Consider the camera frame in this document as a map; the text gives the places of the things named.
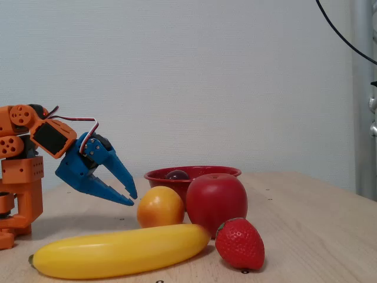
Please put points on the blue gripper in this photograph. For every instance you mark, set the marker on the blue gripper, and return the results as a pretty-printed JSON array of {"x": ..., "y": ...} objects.
[{"x": 73, "y": 166}]

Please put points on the dark purple plum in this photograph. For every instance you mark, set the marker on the dark purple plum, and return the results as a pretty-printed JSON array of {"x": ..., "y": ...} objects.
[{"x": 176, "y": 175}]

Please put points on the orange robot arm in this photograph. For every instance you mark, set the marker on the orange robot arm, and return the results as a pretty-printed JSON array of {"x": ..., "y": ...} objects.
[{"x": 20, "y": 174}]

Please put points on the red speckled bowl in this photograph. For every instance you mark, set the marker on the red speckled bowl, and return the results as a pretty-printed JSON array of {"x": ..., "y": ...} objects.
[{"x": 156, "y": 178}]

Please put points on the toy orange fruit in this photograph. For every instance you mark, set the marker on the toy orange fruit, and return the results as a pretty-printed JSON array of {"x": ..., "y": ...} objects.
[{"x": 159, "y": 207}]

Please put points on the yellow toy banana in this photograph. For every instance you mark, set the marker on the yellow toy banana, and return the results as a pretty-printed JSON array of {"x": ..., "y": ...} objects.
[{"x": 117, "y": 253}]

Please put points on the red toy apple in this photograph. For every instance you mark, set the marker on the red toy apple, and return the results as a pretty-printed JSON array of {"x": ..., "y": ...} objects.
[{"x": 216, "y": 203}]

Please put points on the red toy strawberry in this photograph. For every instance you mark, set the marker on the red toy strawberry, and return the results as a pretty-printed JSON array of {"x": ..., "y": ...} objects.
[{"x": 240, "y": 244}]

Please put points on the grey metal pole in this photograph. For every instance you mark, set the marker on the grey metal pole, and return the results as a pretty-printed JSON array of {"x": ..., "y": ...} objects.
[{"x": 362, "y": 132}]

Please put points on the silver metal knob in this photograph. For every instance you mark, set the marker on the silver metal knob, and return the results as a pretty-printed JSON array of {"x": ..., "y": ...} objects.
[
  {"x": 374, "y": 129},
  {"x": 373, "y": 103}
]

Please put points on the small black clamp part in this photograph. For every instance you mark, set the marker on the small black clamp part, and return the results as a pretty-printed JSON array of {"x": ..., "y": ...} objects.
[{"x": 374, "y": 83}]

